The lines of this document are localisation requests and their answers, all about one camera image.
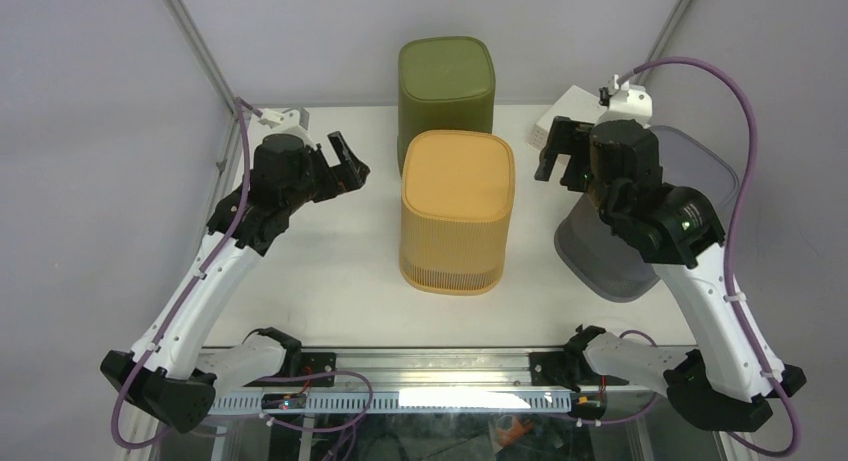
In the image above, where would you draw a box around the orange object under table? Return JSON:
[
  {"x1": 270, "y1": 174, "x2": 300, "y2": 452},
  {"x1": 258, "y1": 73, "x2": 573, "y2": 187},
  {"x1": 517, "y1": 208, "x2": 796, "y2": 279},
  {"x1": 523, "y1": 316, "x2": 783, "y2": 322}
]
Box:
[{"x1": 493, "y1": 414, "x2": 534, "y2": 448}]

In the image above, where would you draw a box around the white slotted cable duct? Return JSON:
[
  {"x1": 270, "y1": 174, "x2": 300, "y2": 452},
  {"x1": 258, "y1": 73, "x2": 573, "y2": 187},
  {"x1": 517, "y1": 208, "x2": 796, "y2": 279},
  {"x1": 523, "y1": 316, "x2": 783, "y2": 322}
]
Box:
[{"x1": 209, "y1": 388, "x2": 572, "y2": 416}]

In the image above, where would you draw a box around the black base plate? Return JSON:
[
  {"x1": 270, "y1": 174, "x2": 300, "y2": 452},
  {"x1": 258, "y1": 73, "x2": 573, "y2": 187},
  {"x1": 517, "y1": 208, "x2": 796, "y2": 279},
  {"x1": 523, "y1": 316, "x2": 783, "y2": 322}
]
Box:
[
  {"x1": 247, "y1": 351, "x2": 337, "y2": 389},
  {"x1": 528, "y1": 350, "x2": 602, "y2": 391}
]

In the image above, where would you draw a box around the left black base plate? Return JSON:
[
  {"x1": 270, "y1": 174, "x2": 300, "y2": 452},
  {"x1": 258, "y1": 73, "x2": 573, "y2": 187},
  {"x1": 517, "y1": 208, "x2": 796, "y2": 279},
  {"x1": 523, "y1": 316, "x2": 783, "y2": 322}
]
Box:
[{"x1": 247, "y1": 351, "x2": 337, "y2": 389}]

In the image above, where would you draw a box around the green slatted waste bin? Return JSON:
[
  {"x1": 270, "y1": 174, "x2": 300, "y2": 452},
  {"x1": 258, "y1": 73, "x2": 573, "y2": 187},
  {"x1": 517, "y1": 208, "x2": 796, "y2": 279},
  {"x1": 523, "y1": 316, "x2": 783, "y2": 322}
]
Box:
[{"x1": 397, "y1": 36, "x2": 496, "y2": 169}]

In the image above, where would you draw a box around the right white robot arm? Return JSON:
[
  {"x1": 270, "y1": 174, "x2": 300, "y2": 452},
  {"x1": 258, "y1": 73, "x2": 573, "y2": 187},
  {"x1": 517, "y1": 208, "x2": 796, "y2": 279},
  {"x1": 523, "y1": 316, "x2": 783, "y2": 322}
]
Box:
[{"x1": 535, "y1": 116, "x2": 806, "y2": 432}]

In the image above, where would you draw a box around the yellow slatted waste bin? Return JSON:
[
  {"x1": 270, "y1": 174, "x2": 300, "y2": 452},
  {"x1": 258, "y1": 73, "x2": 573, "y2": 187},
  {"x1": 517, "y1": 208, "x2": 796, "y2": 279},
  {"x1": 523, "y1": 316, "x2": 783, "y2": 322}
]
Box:
[{"x1": 399, "y1": 130, "x2": 516, "y2": 296}]

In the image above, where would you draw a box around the grey slatted waste bin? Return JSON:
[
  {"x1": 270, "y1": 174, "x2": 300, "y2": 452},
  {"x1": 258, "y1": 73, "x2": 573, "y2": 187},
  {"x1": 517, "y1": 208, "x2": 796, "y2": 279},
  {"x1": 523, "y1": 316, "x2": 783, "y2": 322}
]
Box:
[{"x1": 554, "y1": 125, "x2": 740, "y2": 303}]

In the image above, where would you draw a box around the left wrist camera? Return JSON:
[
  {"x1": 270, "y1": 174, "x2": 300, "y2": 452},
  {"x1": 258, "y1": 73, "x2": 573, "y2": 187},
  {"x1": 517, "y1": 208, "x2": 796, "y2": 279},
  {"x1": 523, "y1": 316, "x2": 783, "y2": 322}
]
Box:
[{"x1": 258, "y1": 108, "x2": 317, "y2": 148}]

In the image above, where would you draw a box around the white perforated plastic basket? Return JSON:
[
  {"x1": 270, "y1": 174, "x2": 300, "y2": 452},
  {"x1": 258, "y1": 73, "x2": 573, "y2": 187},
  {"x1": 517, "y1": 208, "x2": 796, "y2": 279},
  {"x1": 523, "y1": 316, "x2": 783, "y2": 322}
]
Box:
[{"x1": 528, "y1": 84, "x2": 611, "y2": 152}]

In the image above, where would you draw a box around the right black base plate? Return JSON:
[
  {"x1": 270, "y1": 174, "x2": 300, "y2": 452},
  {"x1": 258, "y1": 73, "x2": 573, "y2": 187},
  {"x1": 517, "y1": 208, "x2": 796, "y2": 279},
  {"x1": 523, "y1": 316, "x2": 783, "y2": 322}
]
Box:
[{"x1": 528, "y1": 350, "x2": 602, "y2": 391}]

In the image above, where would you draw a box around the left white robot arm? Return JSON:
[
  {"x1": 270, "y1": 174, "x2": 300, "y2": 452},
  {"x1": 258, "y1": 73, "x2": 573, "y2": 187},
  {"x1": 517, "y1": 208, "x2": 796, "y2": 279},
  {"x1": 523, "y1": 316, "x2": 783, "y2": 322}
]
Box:
[{"x1": 100, "y1": 129, "x2": 370, "y2": 434}]

